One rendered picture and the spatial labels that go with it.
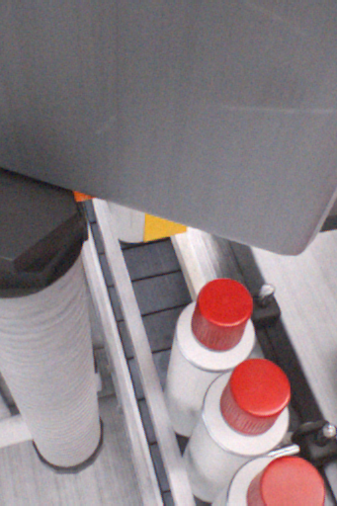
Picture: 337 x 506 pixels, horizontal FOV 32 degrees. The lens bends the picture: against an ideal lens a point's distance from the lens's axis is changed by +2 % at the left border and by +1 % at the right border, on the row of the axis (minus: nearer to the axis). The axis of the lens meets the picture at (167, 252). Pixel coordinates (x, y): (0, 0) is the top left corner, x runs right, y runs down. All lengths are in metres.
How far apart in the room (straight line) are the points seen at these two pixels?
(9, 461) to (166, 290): 0.21
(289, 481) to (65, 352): 0.17
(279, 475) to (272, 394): 0.04
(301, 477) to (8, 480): 0.32
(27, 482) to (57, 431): 0.33
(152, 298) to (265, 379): 0.26
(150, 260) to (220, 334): 0.26
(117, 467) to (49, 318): 0.42
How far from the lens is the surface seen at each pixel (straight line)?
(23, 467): 0.58
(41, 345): 0.17
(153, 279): 0.58
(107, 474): 0.57
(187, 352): 0.38
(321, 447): 0.50
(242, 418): 0.33
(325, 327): 0.59
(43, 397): 0.21
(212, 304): 0.34
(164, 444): 0.44
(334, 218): 0.37
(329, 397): 0.56
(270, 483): 0.32
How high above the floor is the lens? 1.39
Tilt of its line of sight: 58 degrees down
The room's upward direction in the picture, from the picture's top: 7 degrees clockwise
